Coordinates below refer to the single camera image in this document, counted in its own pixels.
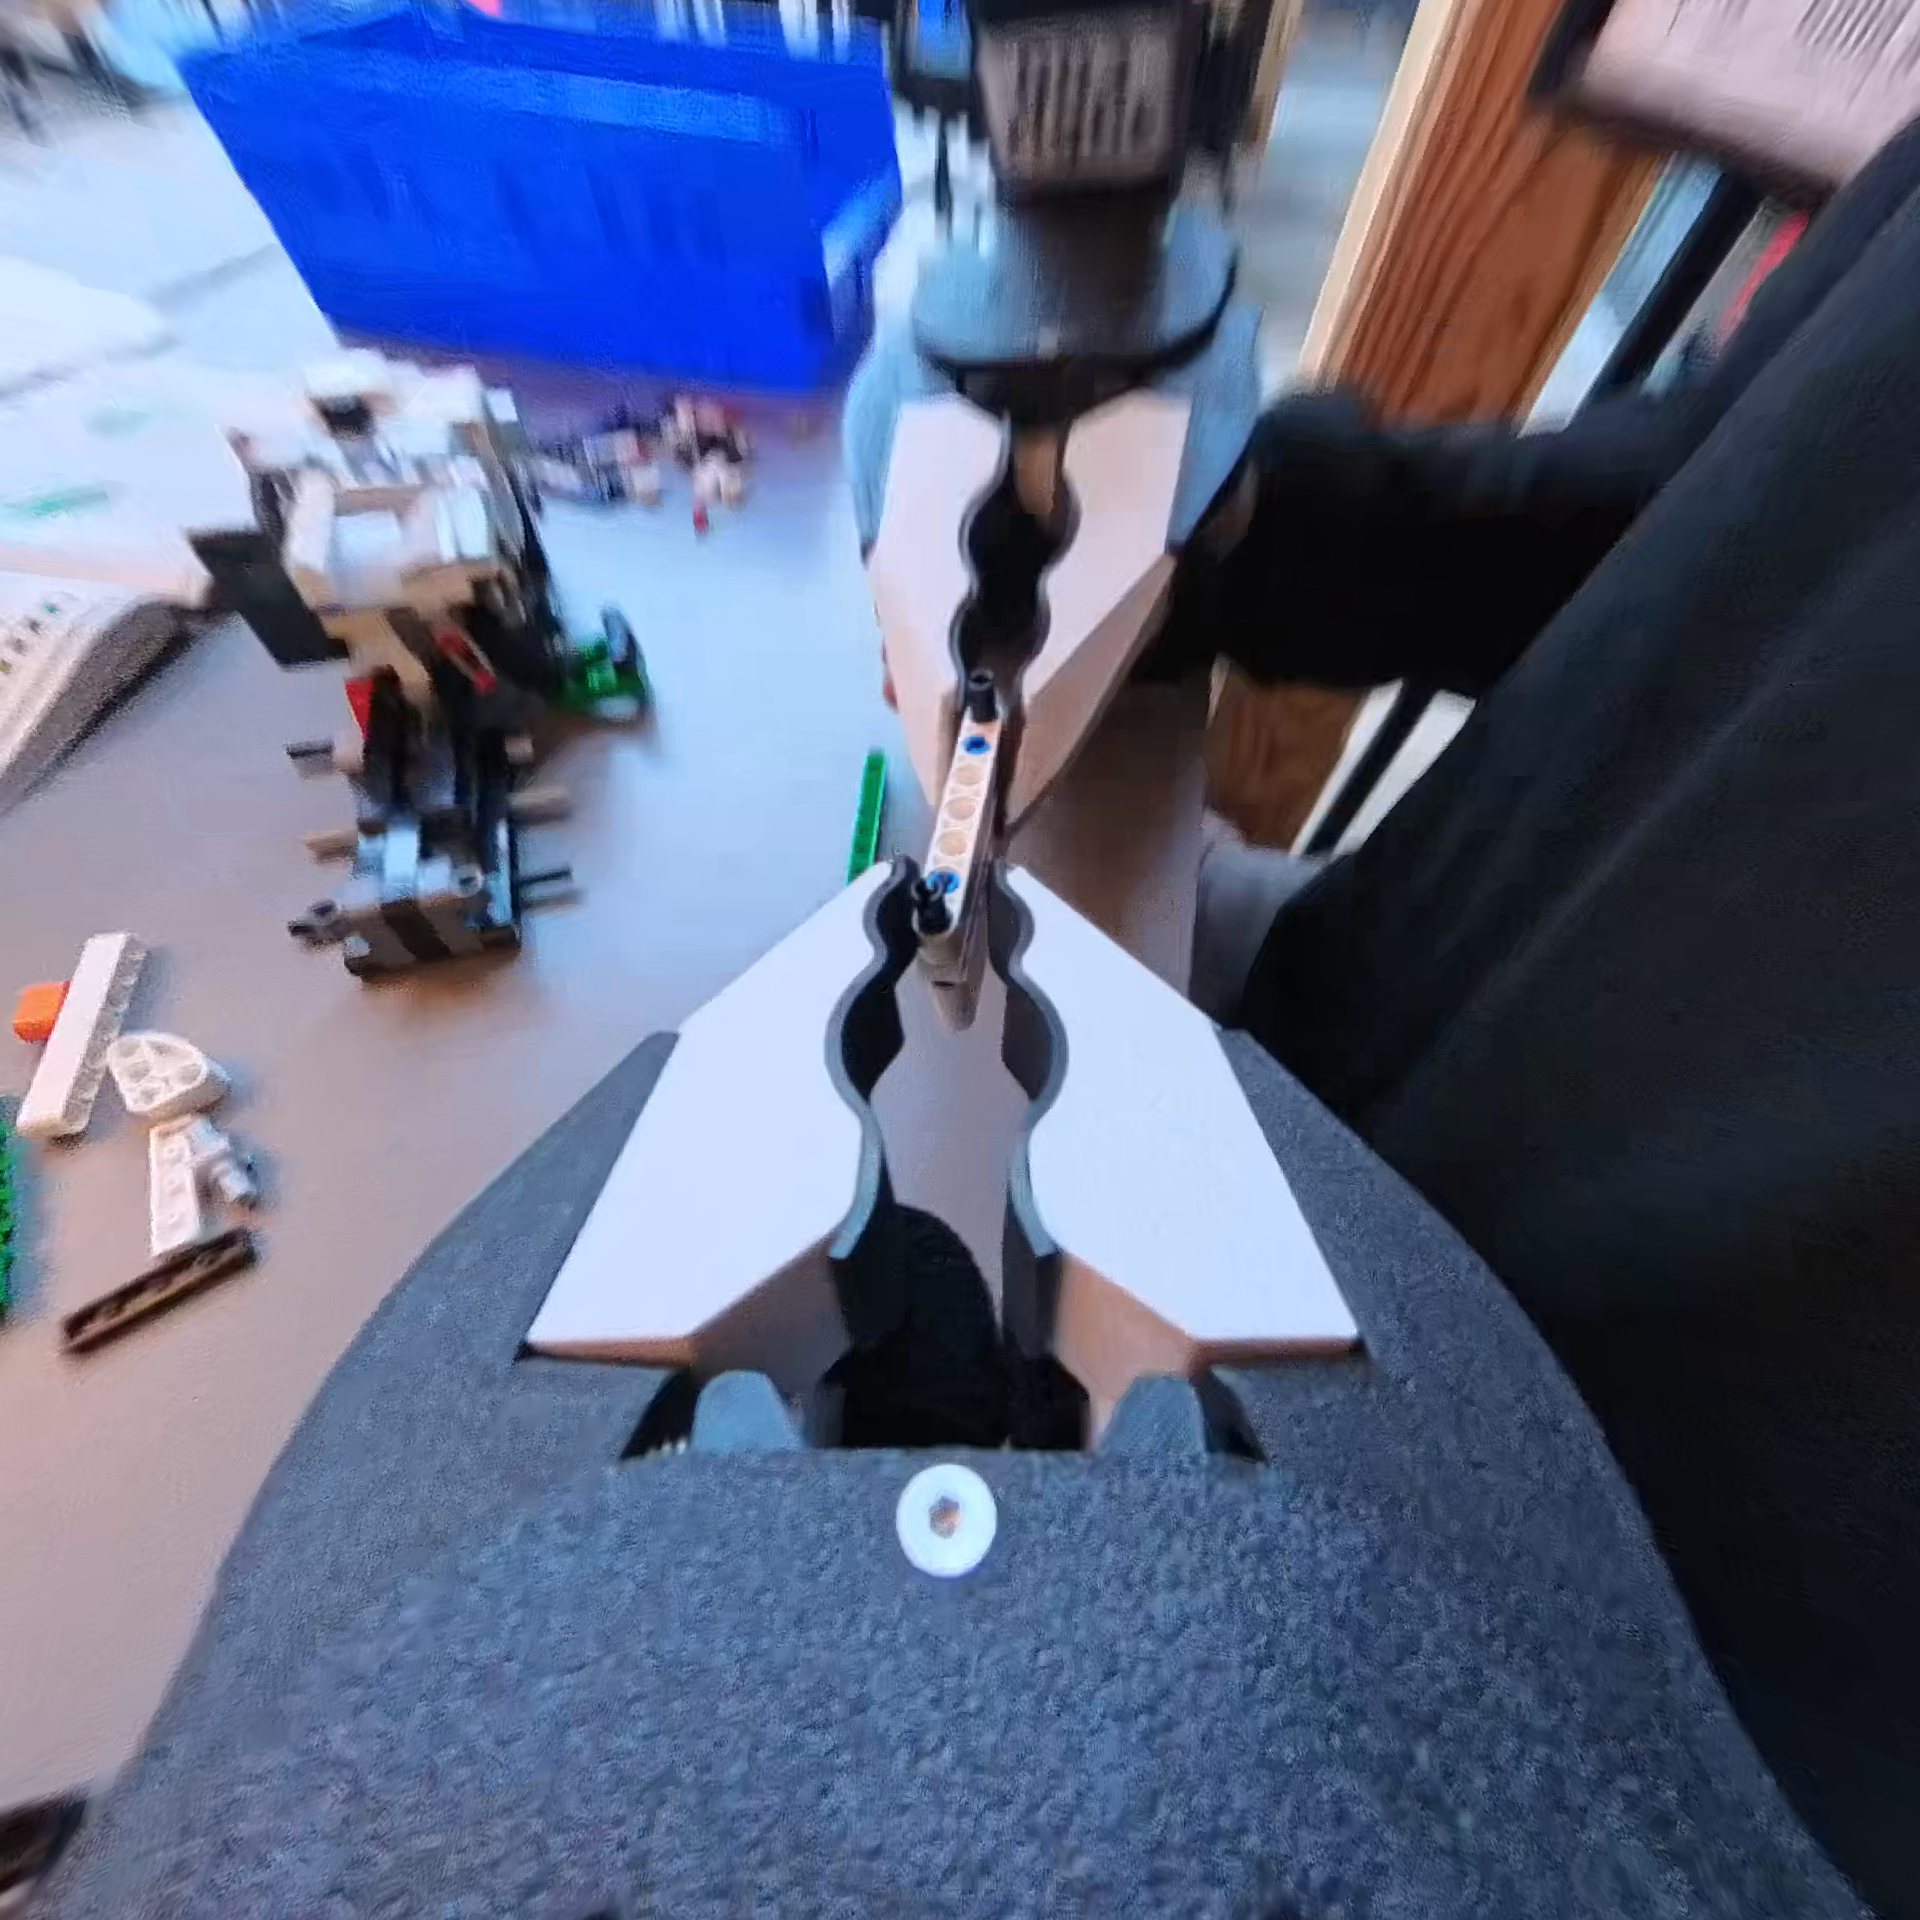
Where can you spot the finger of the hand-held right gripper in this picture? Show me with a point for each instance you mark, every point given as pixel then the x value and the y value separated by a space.
pixel 921 570
pixel 1124 557

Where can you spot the person's black-clad torso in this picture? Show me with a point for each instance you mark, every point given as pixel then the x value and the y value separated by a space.
pixel 1695 932

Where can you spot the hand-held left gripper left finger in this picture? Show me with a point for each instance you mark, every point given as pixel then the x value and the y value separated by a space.
pixel 705 1184

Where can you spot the open lego instruction booklet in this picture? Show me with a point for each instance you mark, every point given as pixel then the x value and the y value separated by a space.
pixel 67 676

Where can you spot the pile of small lego parts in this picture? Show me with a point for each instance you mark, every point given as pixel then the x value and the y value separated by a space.
pixel 660 450

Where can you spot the green lego beam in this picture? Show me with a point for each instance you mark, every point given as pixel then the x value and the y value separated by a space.
pixel 866 818

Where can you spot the blue plastic bin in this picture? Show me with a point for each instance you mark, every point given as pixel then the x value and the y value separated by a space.
pixel 569 194

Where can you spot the lego vehicle model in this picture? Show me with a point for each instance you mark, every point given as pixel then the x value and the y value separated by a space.
pixel 405 600

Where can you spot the black lego beam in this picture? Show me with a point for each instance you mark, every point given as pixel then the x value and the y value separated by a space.
pixel 157 1293

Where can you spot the wooden post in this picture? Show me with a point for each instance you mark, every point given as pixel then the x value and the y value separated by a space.
pixel 1484 270

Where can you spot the white lego piece grey pin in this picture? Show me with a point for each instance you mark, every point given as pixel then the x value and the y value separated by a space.
pixel 187 1184

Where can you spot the green lego panel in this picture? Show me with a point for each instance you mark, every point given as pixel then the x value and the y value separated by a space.
pixel 4 1215

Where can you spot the orange lego piece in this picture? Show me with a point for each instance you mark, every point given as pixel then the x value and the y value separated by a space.
pixel 41 1012

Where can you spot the person's grey-trousered leg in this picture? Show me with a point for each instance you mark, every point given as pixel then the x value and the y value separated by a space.
pixel 1236 932

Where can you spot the white lego beam with pins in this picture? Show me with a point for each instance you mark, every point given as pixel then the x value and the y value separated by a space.
pixel 960 840

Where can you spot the white instruction sheet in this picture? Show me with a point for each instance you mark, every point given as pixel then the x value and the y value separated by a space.
pixel 89 436

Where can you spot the long white lego beam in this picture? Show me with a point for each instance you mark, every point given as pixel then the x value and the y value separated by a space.
pixel 83 1036

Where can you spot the white rounded lego piece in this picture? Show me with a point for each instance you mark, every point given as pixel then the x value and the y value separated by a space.
pixel 164 1072

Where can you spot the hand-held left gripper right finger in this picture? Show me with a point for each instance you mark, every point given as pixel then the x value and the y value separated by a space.
pixel 1184 1184

